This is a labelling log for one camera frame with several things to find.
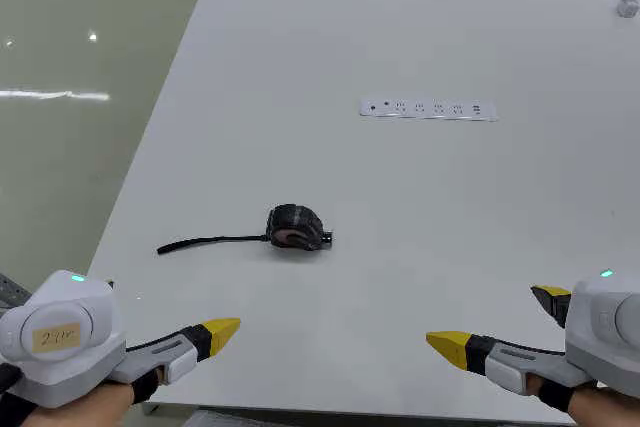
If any person's left forearm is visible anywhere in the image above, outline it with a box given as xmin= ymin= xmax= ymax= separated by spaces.
xmin=0 ymin=382 xmax=136 ymax=427

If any person's right forearm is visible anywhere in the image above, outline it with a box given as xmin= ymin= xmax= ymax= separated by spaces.
xmin=568 ymin=380 xmax=640 ymax=427

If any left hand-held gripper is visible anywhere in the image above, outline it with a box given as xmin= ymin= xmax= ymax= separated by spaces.
xmin=0 ymin=269 xmax=242 ymax=409

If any white power strip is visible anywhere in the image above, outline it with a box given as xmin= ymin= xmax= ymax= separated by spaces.
xmin=358 ymin=96 xmax=500 ymax=124

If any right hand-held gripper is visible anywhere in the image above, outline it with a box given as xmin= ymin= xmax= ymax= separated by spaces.
xmin=425 ymin=269 xmax=640 ymax=401

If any person's right hand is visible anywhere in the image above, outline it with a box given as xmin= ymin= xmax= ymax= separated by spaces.
xmin=524 ymin=373 xmax=577 ymax=414

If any grey perforated metal rack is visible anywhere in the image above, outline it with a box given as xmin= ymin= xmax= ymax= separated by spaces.
xmin=0 ymin=272 xmax=32 ymax=316

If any black tape measure with strap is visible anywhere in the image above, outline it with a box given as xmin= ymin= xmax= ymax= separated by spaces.
xmin=156 ymin=203 xmax=335 ymax=256

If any person's left hand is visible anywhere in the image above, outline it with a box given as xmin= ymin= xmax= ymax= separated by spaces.
xmin=129 ymin=365 xmax=169 ymax=405

